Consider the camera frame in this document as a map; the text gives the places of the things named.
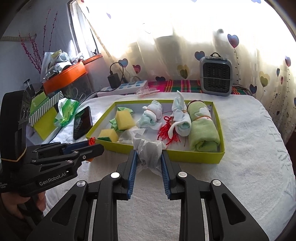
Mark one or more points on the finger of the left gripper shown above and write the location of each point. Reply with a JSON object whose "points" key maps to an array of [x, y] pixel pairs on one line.
{"points": [[72, 147], [51, 155]]}

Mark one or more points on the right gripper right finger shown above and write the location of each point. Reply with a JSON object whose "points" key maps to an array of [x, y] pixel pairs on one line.
{"points": [[208, 209]]}

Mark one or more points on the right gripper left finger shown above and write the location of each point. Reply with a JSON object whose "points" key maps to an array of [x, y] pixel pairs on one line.
{"points": [[88, 205]]}

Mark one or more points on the yellow green sponge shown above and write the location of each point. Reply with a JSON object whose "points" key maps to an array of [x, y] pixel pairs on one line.
{"points": [[108, 135], [124, 120]]}

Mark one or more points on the white mint sock bundle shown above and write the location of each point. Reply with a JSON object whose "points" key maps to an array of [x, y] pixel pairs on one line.
{"points": [[151, 115]]}

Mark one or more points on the red yarn tassel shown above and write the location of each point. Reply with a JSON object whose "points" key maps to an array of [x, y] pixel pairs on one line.
{"points": [[163, 132]]}

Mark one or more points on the person's left hand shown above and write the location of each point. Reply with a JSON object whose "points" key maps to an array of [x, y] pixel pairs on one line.
{"points": [[11, 202]]}

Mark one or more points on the black smartphone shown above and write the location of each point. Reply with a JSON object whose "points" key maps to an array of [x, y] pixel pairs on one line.
{"points": [[82, 123]]}

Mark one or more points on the green wet wipes pack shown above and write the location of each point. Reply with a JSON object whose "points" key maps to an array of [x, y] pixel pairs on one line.
{"points": [[66, 111]]}

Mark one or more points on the orange storage bin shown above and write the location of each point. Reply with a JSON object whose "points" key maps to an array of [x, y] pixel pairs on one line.
{"points": [[65, 78]]}

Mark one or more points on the black power adapter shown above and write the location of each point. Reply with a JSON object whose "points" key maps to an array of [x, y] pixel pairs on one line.
{"points": [[114, 80]]}

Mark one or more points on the rolled green towel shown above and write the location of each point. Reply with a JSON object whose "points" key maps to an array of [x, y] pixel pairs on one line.
{"points": [[204, 136]]}

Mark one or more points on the white blue power strip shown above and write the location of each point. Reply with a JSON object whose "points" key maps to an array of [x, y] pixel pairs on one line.
{"points": [[126, 88]]}

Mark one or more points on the clear plastic wrapper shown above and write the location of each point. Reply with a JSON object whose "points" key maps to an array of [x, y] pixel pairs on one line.
{"points": [[146, 91]]}

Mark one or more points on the lime green cardboard tray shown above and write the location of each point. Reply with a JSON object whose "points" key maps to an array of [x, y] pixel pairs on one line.
{"points": [[177, 152]]}

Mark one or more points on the red berry branches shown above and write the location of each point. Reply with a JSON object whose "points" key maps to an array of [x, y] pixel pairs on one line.
{"points": [[30, 46]]}

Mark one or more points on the plaid red green cloth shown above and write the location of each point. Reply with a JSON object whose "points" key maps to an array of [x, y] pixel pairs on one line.
{"points": [[191, 86]]}

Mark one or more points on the heart pattern curtain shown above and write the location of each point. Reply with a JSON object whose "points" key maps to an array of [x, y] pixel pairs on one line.
{"points": [[166, 40]]}

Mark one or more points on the small grey fan heater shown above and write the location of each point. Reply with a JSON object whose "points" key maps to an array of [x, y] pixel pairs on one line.
{"points": [[216, 75]]}

